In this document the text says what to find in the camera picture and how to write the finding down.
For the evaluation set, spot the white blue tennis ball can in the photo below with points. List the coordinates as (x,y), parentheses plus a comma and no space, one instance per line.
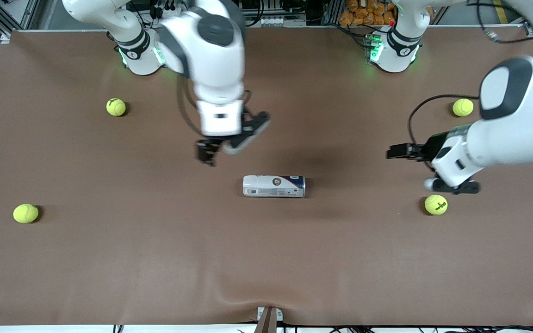
(273,186)

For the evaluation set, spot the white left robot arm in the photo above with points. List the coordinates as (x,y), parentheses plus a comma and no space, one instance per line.
(516,138)

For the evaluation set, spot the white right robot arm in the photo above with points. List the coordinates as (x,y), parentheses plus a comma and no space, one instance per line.
(211,60)

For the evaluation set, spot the yellow-green tennis ball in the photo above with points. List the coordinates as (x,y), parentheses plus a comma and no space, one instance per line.
(436,204)
(116,107)
(26,213)
(462,107)

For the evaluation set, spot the white multi-socket strip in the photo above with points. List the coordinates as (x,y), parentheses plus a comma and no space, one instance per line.
(275,21)

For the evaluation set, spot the brown table cover sheet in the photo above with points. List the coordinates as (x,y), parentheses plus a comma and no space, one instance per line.
(109,259)

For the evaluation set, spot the bag of orange items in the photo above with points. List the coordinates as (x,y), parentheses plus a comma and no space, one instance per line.
(363,16)

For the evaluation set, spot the aluminium frame profile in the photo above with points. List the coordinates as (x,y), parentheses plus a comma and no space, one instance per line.
(30,14)
(531,30)

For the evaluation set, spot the metal clamp bracket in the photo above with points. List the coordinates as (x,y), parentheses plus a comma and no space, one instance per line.
(269,321)

